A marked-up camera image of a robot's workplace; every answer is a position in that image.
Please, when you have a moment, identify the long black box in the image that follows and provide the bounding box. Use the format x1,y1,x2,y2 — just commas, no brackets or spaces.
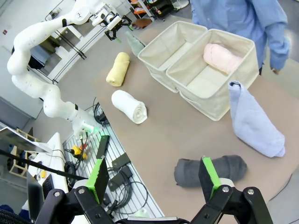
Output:
96,134,111,160

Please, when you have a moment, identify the black metal frame cart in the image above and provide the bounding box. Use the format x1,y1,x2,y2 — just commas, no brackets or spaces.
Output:
44,0,113,85

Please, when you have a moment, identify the light blue cone towel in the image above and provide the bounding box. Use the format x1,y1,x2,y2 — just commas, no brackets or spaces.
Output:
228,80,286,158

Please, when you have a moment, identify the person's left forearm blue sleeve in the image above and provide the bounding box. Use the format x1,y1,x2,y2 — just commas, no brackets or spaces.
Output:
263,22,291,70

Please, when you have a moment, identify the white desk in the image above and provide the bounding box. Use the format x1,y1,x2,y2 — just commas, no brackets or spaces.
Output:
21,132,69,212

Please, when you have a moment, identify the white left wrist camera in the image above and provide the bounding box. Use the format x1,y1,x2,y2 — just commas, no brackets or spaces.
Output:
106,15,122,30

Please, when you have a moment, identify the yellow emergency stop button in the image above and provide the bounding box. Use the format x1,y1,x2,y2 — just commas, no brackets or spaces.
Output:
71,145,87,161

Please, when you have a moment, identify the dark monitor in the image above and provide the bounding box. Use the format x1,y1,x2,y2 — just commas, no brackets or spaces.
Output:
26,172,45,222

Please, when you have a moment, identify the wooden shelf rack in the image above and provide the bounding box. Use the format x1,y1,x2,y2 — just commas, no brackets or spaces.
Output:
6,127,41,180

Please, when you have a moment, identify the black braided cable sleeve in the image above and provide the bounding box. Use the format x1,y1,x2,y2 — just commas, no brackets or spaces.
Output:
0,207,35,224

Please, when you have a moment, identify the person in blue shirt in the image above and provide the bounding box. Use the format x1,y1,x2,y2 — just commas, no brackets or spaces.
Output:
190,0,291,76

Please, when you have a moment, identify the black pole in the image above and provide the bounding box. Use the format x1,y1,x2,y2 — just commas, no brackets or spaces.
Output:
0,148,89,182

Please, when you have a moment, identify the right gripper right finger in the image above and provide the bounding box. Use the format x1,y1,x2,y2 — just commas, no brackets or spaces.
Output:
190,156,274,224

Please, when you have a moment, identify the dark grey rolled towel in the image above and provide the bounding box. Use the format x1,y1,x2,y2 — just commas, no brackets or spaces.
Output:
174,154,248,188

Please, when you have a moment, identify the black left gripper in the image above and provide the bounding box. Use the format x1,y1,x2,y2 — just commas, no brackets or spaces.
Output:
104,14,134,44

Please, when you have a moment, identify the black keyboard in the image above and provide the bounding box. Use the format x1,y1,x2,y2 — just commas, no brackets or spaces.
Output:
41,173,56,199

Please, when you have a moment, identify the cream fabric basket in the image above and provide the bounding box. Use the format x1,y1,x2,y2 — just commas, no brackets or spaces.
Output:
166,28,260,121
137,21,209,93

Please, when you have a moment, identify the coiled black cable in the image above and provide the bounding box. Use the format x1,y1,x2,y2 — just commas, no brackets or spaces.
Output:
106,167,150,215

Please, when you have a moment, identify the pink rolled towel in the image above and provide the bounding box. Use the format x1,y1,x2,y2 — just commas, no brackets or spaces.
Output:
203,42,243,75

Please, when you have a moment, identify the black power adapter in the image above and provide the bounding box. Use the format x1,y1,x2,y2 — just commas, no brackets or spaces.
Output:
111,152,132,170
108,165,134,192

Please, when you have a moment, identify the black cable bundle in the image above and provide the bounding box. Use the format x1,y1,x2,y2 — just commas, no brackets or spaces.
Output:
92,96,110,126

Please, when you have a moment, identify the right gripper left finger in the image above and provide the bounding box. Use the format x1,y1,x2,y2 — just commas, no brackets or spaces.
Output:
35,157,115,224

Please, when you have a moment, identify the slotted metal bench plate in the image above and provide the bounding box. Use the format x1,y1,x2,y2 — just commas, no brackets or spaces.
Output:
62,123,165,221

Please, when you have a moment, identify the yellow towel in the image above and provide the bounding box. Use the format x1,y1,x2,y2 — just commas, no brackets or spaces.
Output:
106,51,131,87

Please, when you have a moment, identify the grey-green cone towel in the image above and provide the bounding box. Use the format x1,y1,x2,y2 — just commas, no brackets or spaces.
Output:
125,31,147,57

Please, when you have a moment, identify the white towel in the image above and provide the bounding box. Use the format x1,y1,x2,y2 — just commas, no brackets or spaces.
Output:
111,90,149,125

